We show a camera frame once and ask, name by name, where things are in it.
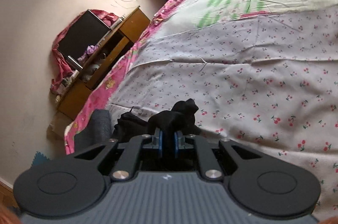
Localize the wooden tv cabinet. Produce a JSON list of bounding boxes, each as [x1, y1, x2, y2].
[[57, 7, 150, 120]]

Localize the black tv monitor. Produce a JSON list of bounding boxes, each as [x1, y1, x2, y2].
[[58, 10, 110, 71]]

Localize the cherry print bed sheet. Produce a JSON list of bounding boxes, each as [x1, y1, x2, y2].
[[65, 0, 337, 219]]

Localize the dark grey folded garment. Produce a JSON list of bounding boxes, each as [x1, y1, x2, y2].
[[75, 109, 112, 152]]

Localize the black pants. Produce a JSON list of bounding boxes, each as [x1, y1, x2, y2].
[[112, 99, 202, 143]]

